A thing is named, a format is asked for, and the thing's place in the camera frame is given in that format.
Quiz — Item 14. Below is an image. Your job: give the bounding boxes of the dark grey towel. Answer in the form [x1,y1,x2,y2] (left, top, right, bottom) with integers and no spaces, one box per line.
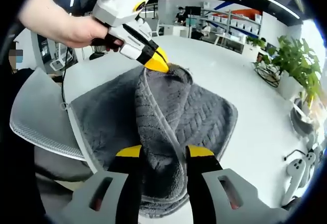
[69,64,239,220]

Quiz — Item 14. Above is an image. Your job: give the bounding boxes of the person's left hand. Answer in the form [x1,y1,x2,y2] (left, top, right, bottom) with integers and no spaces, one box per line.
[54,15,124,53]

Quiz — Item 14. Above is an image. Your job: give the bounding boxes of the black monitor on stand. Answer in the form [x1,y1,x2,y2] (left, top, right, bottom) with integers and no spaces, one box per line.
[184,5,202,16]

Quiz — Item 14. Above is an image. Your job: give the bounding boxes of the white office desk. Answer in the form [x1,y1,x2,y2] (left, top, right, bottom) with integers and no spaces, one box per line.
[215,33,259,54]

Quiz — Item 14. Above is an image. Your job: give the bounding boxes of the white swivel office chair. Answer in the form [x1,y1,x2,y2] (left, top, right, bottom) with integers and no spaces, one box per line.
[49,42,78,72]

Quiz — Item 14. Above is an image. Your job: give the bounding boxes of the shelf with white bins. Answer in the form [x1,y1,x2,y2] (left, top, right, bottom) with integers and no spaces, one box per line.
[201,3,263,36]

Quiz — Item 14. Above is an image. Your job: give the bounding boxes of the small green desk plants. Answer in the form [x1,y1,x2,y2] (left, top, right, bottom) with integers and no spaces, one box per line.
[246,36,267,48]

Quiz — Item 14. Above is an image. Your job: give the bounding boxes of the dark grey bowl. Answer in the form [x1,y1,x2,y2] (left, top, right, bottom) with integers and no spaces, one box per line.
[289,101,315,136]

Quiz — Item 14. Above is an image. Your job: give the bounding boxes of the grey mesh chair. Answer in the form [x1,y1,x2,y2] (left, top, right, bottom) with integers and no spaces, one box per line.
[9,66,87,162]

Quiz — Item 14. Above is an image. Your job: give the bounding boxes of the green potted plant white pot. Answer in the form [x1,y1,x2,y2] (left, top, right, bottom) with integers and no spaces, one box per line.
[265,35,323,100]

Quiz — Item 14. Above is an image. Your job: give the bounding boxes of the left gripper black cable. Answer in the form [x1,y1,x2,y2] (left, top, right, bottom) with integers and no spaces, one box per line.
[59,46,75,110]

